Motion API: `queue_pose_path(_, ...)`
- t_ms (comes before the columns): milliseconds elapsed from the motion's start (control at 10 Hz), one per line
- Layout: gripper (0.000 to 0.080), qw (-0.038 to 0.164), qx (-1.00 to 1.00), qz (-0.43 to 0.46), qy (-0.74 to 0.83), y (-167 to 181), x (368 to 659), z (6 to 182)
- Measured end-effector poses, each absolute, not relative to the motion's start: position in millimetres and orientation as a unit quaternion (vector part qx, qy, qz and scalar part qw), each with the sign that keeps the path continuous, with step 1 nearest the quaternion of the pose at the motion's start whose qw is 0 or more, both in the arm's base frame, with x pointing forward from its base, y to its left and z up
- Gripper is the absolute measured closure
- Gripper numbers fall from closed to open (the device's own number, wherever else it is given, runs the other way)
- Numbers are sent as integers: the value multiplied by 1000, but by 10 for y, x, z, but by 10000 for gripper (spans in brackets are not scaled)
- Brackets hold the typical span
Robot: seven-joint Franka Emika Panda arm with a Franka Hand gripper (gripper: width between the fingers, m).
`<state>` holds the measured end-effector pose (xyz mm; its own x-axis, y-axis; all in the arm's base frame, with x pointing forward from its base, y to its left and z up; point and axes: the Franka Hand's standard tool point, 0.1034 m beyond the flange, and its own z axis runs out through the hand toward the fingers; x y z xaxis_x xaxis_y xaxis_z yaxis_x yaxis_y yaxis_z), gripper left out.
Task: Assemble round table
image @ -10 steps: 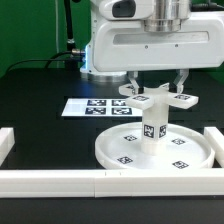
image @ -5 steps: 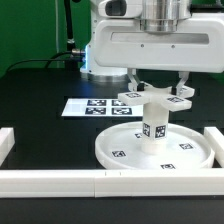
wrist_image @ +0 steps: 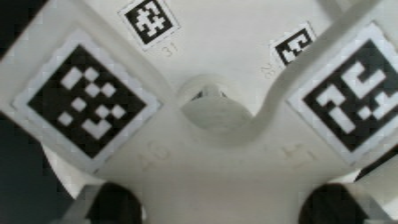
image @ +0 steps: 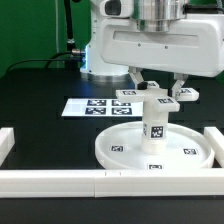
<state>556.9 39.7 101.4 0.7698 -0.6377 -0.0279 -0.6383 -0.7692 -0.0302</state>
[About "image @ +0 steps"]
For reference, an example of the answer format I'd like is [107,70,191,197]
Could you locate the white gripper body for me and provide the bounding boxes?
[100,14,224,77]

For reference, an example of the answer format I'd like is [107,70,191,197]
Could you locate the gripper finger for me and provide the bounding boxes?
[129,67,147,90]
[172,73,188,100]

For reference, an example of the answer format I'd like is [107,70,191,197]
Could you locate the white cross-shaped table base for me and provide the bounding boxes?
[116,82,199,112]

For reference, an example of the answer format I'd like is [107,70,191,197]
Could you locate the white round table top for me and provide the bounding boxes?
[95,121,214,171]

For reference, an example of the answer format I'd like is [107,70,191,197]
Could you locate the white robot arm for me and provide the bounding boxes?
[81,0,224,97]

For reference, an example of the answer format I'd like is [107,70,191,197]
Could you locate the black vertical pole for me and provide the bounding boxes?
[64,0,78,71]

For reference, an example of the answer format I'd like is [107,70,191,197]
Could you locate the white right fence bar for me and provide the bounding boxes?
[204,127,224,168]

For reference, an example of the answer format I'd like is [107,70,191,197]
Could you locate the white fence bar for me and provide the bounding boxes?
[204,127,224,168]
[0,168,224,198]
[0,127,15,166]

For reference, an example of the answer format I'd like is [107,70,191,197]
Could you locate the white marker sheet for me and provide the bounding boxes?
[62,98,143,117]

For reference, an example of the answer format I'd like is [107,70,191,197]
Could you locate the white front fence bar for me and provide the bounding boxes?
[0,168,224,198]

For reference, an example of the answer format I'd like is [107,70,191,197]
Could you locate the white left fence bar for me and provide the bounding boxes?
[0,127,15,166]

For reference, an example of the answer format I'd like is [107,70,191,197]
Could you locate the black cable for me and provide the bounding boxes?
[6,48,88,76]

